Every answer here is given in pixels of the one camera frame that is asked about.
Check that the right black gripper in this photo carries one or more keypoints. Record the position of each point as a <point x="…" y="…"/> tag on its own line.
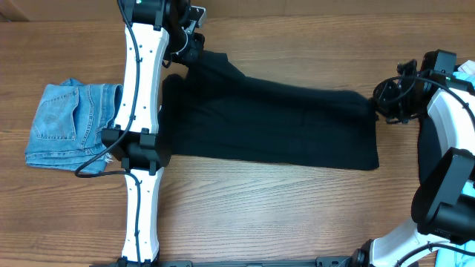
<point x="384" y="104"/>

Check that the folded blue jeans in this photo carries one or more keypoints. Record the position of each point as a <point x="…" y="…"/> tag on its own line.
<point x="66" y="130"/>

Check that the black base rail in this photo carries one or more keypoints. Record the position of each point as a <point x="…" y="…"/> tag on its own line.
<point x="333" y="261"/>

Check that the black t-shirt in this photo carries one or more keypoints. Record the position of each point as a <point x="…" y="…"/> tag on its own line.
<point x="216" y="111"/>

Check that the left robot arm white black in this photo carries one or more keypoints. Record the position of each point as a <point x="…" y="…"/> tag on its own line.
<point x="157" y="33"/>

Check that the white pink garment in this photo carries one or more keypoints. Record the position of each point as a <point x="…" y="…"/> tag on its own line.
<point x="468" y="67"/>

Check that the light blue garment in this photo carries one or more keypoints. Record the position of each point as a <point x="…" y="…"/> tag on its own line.
<point x="448" y="258"/>

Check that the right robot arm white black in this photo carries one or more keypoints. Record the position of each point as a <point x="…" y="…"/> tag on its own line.
<point x="442" y="215"/>

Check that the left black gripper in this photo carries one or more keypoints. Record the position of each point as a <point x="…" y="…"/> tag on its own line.
<point x="198" y="41"/>

